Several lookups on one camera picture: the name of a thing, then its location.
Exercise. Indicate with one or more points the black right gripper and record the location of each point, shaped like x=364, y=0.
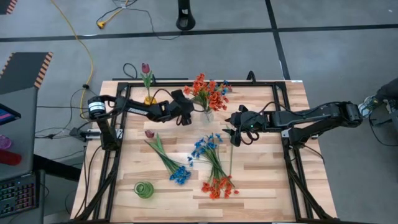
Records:
x=252, y=121

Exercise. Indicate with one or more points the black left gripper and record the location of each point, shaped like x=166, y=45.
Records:
x=180, y=109

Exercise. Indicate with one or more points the clear glass vase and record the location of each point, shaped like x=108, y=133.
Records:
x=207, y=116

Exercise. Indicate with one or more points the dark red artificial tulip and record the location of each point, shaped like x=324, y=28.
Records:
x=149, y=133
x=145, y=68
x=231, y=155

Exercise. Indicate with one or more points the blue artificial flower bunch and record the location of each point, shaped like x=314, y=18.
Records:
x=211, y=145
x=180, y=175

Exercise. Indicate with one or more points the orange artificial flower bunch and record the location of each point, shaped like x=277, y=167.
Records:
x=217, y=188
x=211, y=93

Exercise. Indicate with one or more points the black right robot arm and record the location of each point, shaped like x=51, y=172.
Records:
x=311, y=116

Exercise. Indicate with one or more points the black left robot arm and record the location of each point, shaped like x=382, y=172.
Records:
x=138, y=110

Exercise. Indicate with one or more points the yellow glass vase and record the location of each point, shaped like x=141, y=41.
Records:
x=150, y=100

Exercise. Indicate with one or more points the green glass vase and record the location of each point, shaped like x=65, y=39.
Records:
x=144, y=189

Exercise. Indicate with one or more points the black pole base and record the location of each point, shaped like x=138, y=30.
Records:
x=185, y=25

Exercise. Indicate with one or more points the power strip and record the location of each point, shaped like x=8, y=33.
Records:
x=90, y=135

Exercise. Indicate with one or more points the person's shoe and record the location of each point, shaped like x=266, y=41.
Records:
x=367, y=105

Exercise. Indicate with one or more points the person's leg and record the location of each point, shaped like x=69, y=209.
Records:
x=388, y=90

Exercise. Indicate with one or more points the grey desk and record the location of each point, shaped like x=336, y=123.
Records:
x=21, y=130

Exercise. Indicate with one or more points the black mat with orange stripes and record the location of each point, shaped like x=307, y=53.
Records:
x=4, y=4
x=21, y=71

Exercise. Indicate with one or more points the dark tablet screen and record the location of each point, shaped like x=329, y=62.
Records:
x=7, y=113

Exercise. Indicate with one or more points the red object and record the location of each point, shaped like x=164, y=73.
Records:
x=9, y=157

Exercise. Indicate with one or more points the pink object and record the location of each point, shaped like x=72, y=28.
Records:
x=4, y=142

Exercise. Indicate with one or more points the backlit keyboard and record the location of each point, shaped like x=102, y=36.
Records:
x=15, y=196

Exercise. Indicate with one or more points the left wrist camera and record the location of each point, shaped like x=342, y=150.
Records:
x=178, y=95

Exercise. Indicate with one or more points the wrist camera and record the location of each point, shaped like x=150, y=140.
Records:
x=243, y=109
x=178, y=95

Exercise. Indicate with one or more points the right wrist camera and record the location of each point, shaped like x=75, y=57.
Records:
x=243, y=109

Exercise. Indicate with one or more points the black aluminium table frame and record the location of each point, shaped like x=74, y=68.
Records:
x=168, y=84

